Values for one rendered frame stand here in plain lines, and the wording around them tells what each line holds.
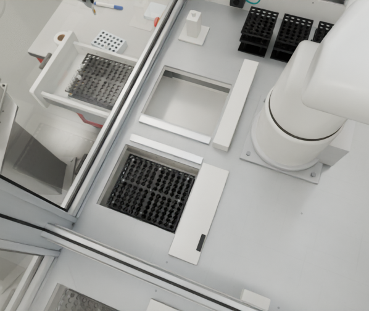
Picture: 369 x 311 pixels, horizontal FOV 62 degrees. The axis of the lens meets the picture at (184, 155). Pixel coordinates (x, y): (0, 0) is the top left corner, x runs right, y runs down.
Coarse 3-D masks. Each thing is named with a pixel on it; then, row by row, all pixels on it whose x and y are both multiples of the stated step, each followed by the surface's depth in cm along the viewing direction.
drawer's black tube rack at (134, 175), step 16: (144, 160) 97; (128, 176) 95; (144, 176) 95; (160, 176) 98; (176, 176) 95; (128, 192) 94; (144, 192) 96; (160, 192) 96; (176, 192) 93; (112, 208) 95; (128, 208) 92; (144, 208) 92; (160, 208) 95; (176, 208) 91; (160, 224) 93; (176, 224) 90
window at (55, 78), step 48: (0, 0) 44; (48, 0) 52; (96, 0) 65; (144, 0) 86; (0, 48) 46; (48, 48) 56; (96, 48) 71; (144, 48) 97; (0, 96) 49; (48, 96) 60; (96, 96) 78; (0, 144) 53; (48, 144) 65; (96, 144) 87; (48, 192) 71
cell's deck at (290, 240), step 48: (192, 0) 116; (192, 48) 107; (144, 96) 101; (192, 144) 94; (240, 144) 93; (96, 192) 89; (240, 192) 88; (288, 192) 87; (336, 192) 86; (144, 240) 84; (240, 240) 83; (288, 240) 82; (336, 240) 82; (240, 288) 78; (288, 288) 78; (336, 288) 77
